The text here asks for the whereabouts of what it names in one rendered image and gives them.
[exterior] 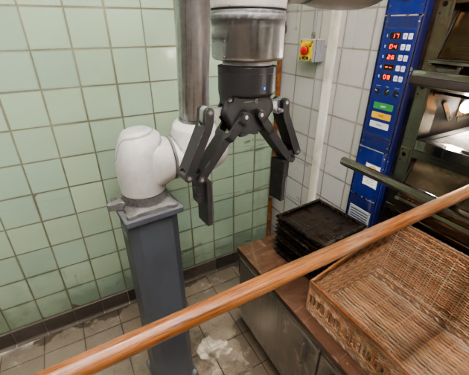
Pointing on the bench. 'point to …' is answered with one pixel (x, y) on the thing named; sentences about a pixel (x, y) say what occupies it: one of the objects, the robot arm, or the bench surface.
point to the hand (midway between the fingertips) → (243, 202)
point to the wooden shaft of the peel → (247, 291)
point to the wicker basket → (363, 271)
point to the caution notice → (369, 178)
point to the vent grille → (359, 213)
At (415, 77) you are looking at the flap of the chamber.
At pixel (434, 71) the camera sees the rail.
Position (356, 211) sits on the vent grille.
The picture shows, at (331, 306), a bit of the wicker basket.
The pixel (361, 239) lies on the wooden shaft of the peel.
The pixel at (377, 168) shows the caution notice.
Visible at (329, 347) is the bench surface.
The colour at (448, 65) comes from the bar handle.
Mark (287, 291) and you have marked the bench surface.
